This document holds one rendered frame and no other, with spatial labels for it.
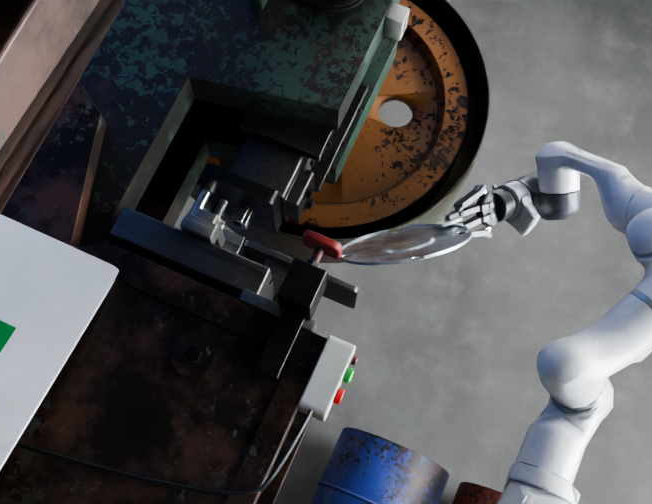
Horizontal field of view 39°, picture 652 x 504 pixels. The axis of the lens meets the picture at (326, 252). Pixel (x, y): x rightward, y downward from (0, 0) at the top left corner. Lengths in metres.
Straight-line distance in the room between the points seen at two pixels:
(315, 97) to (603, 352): 0.73
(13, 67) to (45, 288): 1.36
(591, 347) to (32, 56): 1.55
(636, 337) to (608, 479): 3.57
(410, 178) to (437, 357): 3.01
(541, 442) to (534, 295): 3.69
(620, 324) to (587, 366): 0.12
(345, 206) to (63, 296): 0.89
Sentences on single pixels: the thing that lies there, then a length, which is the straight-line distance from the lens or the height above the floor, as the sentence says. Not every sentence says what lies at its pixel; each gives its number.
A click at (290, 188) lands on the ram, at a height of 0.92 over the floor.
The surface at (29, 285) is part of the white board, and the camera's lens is 1.66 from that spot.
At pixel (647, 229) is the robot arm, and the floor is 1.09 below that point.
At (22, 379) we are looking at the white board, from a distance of 1.60.
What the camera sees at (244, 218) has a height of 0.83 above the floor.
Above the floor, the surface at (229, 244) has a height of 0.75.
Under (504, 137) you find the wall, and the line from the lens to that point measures 5.76.
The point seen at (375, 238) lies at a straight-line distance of 2.08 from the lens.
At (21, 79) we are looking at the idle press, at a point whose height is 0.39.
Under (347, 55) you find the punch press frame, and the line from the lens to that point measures 1.88.
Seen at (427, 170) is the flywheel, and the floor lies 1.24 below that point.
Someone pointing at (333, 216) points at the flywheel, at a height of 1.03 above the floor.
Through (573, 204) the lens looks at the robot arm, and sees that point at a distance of 2.24.
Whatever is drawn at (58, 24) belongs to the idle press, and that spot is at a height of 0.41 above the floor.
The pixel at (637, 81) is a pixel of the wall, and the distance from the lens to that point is 6.15.
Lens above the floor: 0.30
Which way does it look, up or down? 16 degrees up
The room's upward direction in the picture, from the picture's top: 25 degrees clockwise
